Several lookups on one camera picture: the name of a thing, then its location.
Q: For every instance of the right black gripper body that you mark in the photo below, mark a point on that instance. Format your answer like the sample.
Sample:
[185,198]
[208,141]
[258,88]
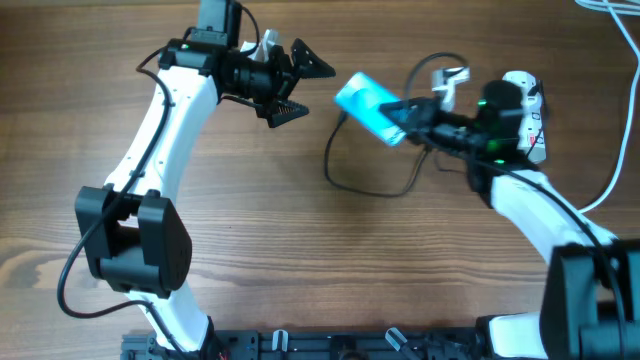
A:
[455,132]

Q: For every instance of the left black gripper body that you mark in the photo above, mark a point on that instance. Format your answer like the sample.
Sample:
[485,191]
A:
[265,81]

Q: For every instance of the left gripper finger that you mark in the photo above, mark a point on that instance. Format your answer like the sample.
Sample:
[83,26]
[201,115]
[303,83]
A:
[281,112]
[306,64]

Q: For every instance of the blue screen smartphone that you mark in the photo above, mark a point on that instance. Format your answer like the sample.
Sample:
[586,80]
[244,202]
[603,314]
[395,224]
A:
[361,98]

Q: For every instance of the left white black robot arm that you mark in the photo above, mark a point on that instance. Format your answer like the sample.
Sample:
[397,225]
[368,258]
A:
[131,233]

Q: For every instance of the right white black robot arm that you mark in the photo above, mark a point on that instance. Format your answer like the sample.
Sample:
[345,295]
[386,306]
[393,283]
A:
[590,306]

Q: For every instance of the white power strip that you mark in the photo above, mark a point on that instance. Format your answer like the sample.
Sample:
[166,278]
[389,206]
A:
[531,131]

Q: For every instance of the black mounting rail base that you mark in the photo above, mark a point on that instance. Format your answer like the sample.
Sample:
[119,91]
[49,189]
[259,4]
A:
[392,344]

